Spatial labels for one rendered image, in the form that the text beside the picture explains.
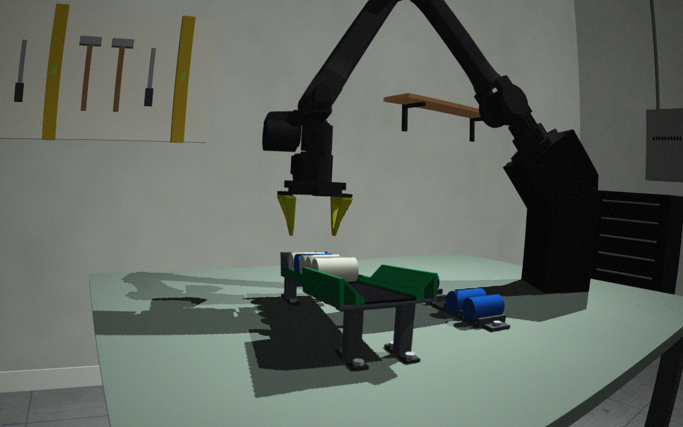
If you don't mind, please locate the grey cylinder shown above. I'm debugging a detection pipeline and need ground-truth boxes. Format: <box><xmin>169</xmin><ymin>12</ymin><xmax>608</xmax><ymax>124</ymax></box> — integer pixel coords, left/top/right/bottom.
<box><xmin>311</xmin><ymin>257</ymin><xmax>359</xmax><ymax>282</ymax></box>

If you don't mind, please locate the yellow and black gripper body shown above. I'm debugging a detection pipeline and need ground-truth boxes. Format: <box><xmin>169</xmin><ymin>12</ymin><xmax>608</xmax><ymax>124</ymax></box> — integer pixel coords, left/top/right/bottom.
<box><xmin>277</xmin><ymin>151</ymin><xmax>352</xmax><ymax>197</ymax></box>

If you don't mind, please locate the white plastic bar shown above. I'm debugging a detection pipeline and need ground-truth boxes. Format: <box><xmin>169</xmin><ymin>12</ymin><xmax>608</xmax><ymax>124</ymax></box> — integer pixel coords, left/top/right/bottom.
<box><xmin>289</xmin><ymin>252</ymin><xmax>325</xmax><ymax>271</ymax></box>
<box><xmin>299</xmin><ymin>254</ymin><xmax>339</xmax><ymax>274</ymax></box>

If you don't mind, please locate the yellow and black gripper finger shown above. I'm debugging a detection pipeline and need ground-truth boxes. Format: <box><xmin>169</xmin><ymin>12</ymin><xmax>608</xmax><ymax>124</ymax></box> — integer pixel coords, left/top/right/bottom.
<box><xmin>330</xmin><ymin>196</ymin><xmax>352</xmax><ymax>236</ymax></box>
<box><xmin>277</xmin><ymin>195</ymin><xmax>296</xmax><ymax>236</ymax></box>

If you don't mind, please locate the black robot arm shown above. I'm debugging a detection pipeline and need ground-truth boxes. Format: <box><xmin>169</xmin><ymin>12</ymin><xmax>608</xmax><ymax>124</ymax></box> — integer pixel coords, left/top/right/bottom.
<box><xmin>262</xmin><ymin>0</ymin><xmax>559</xmax><ymax>164</ymax></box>

